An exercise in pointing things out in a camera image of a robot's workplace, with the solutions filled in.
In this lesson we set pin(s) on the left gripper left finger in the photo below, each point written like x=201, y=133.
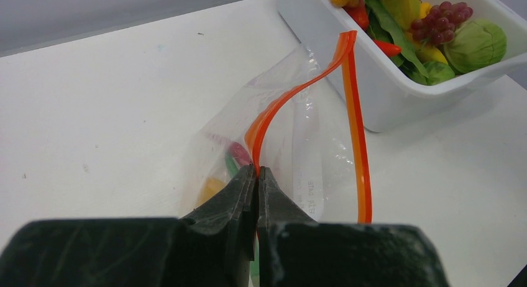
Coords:
x=213, y=245

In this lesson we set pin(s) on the small green toy sprout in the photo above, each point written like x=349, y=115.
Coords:
x=438, y=72

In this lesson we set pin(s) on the green toy chili pepper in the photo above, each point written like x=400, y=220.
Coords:
x=231, y=165

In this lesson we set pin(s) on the red toy chili pepper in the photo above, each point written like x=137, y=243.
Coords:
x=236, y=150

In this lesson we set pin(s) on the green toy cabbage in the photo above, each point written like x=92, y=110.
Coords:
x=476, y=44

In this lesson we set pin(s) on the clear zip top bag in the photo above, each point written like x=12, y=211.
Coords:
x=303, y=121

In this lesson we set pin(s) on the yellow toy lemon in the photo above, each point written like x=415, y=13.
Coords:
x=210, y=188

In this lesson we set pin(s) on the purple toy grapes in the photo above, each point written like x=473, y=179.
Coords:
x=437, y=23

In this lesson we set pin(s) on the white plastic food bin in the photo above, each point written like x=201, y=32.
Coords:
x=388, y=97

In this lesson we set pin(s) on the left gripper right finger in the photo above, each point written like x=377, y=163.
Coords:
x=295, y=250

